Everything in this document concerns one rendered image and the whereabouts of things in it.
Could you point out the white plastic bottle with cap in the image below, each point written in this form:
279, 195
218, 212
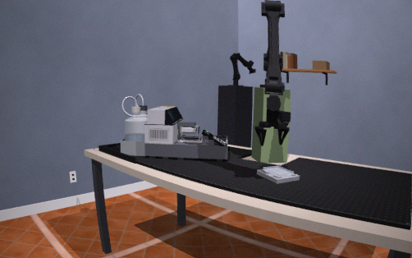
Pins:
134, 126

